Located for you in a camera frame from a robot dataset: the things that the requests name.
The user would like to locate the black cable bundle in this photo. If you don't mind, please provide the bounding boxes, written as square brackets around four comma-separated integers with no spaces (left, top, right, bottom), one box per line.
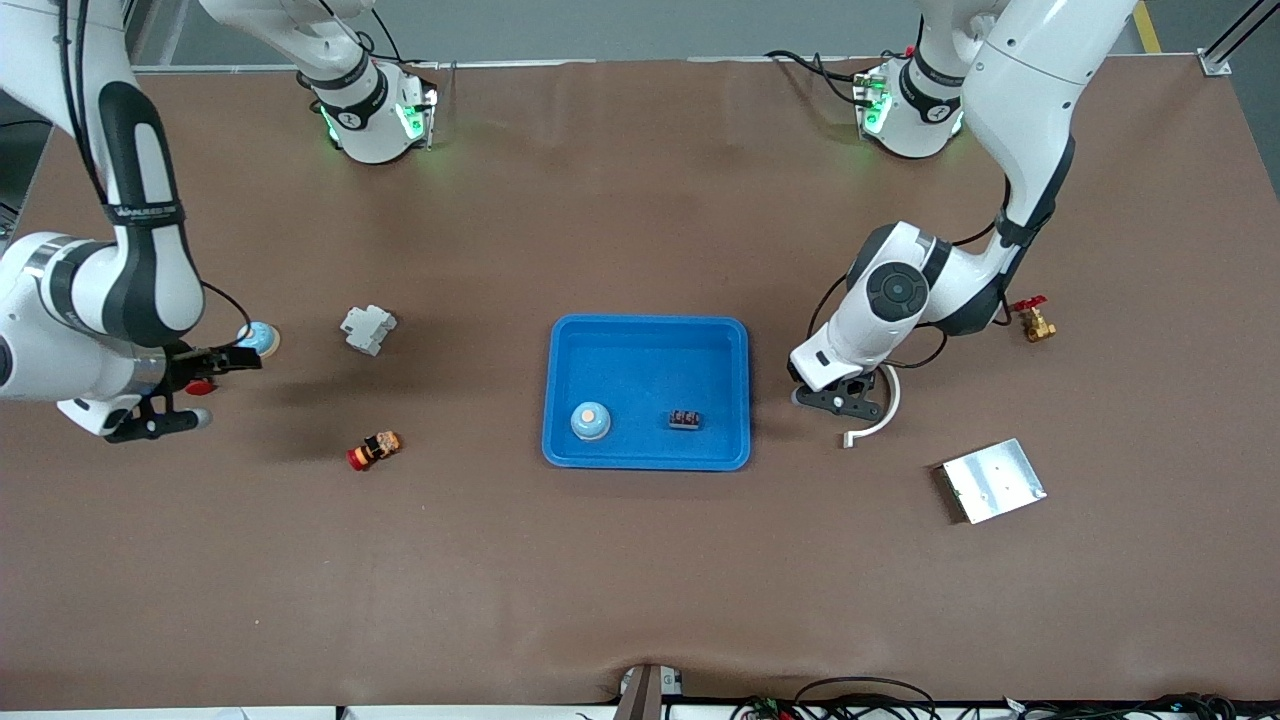
[1000,693,1246,720]

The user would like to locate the blue plastic tray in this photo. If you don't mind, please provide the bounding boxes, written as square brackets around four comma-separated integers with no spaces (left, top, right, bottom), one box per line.
[541,314,752,472]

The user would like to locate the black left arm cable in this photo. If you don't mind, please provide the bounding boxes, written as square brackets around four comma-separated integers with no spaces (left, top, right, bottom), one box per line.
[806,220,1001,369]

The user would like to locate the red yellow emergency stop button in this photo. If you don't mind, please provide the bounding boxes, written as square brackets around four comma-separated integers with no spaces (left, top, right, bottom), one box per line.
[346,431,403,472]

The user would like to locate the black looped cable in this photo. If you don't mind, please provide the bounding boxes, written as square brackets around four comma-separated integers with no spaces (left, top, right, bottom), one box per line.
[730,677,941,720]

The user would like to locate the silver metal plate box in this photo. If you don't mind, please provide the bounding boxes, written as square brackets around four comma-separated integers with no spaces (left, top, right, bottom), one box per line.
[937,438,1048,525]

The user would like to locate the aluminium frame profile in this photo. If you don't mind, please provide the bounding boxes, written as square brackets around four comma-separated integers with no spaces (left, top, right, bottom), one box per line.
[1200,0,1280,76]

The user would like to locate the brown table mat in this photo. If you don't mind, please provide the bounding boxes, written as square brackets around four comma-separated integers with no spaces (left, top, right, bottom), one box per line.
[0,57,1280,713]

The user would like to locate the white semicircular plastic bracket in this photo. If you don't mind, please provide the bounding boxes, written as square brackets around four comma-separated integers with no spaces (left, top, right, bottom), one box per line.
[843,365,902,449]

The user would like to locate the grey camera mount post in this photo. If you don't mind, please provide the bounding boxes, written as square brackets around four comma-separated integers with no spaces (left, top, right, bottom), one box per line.
[615,664,686,720]

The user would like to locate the white circuit breaker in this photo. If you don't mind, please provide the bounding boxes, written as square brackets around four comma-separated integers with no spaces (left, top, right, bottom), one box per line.
[340,305,399,357]

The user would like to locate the black base cables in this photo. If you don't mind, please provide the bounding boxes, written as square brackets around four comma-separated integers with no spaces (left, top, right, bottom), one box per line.
[765,50,863,106]

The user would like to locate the brass valve red handle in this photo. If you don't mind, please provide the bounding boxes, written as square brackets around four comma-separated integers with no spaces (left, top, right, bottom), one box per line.
[1010,295,1058,343]

